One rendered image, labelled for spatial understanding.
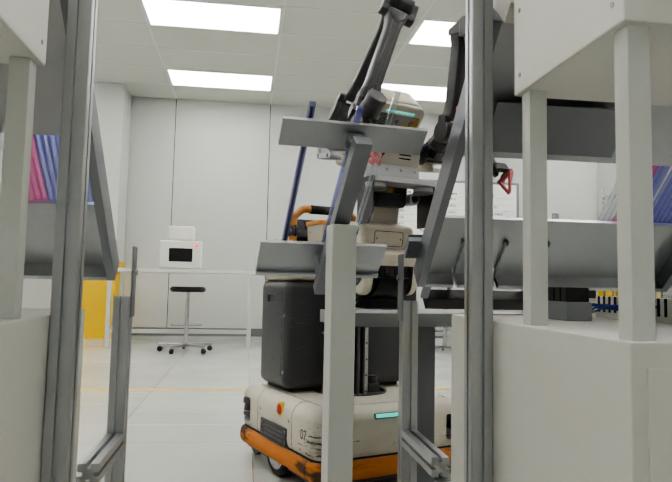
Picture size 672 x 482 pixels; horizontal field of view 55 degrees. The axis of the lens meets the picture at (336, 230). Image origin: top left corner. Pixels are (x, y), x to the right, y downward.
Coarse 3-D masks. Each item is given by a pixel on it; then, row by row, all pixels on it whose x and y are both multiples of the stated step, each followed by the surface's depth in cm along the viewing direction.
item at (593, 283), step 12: (432, 276) 167; (444, 276) 167; (456, 276) 168; (504, 276) 170; (516, 276) 171; (552, 276) 172; (564, 276) 173; (576, 276) 173; (504, 288) 168; (516, 288) 168; (600, 288) 171; (612, 288) 172; (660, 288) 174
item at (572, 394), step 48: (528, 336) 100; (576, 336) 85; (528, 384) 99; (576, 384) 85; (624, 384) 74; (528, 432) 98; (576, 432) 84; (624, 432) 74; (528, 480) 98; (576, 480) 84; (624, 480) 74
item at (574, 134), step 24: (504, 24) 124; (504, 48) 127; (504, 72) 131; (504, 96) 134; (504, 120) 134; (552, 120) 135; (576, 120) 135; (600, 120) 136; (504, 144) 138; (552, 144) 139; (576, 144) 139; (600, 144) 140
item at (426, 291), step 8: (424, 288) 166; (424, 296) 168; (432, 296) 170; (440, 296) 170; (448, 296) 170; (456, 296) 171; (496, 296) 173; (504, 296) 173; (512, 296) 173; (520, 296) 174; (424, 304) 172; (432, 304) 171; (440, 304) 171; (448, 304) 171; (456, 304) 171; (496, 304) 173; (504, 304) 173; (512, 304) 173; (520, 304) 174
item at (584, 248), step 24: (456, 216) 156; (456, 240) 161; (504, 240) 161; (552, 240) 164; (576, 240) 164; (600, 240) 165; (432, 264) 166; (504, 264) 168; (552, 264) 169; (576, 264) 170; (600, 264) 171
